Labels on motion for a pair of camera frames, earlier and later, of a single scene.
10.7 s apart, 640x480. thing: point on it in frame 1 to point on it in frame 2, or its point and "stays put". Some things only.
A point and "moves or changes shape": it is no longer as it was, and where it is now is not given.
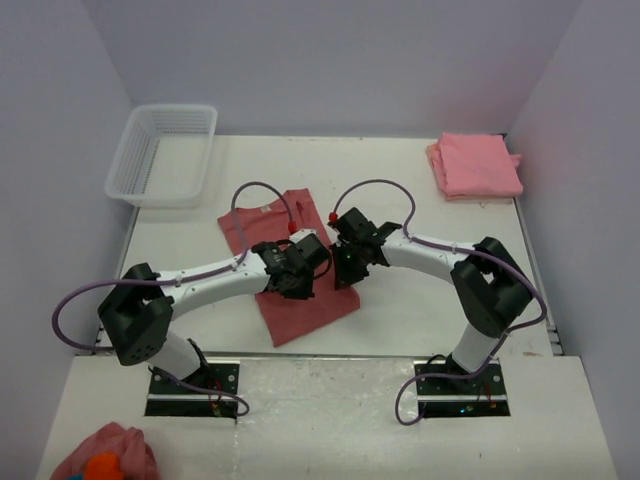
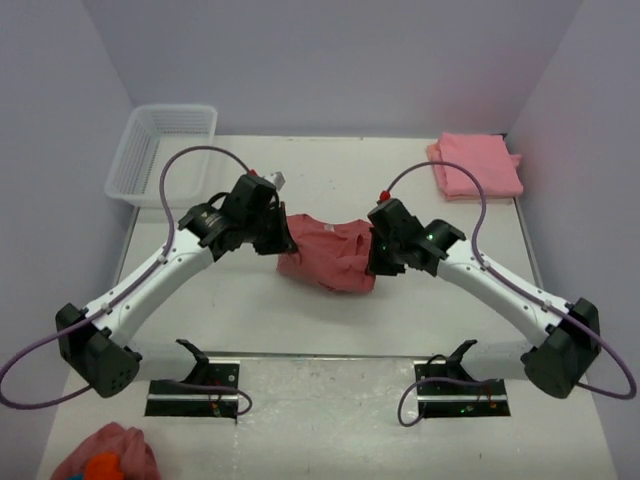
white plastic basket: [164, 156] stays put
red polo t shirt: [287, 319] moves or changes shape
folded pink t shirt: [476, 164] stays put
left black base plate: [169, 399] stays put
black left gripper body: [298, 282] to [279, 232]
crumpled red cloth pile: [138, 461] stays put
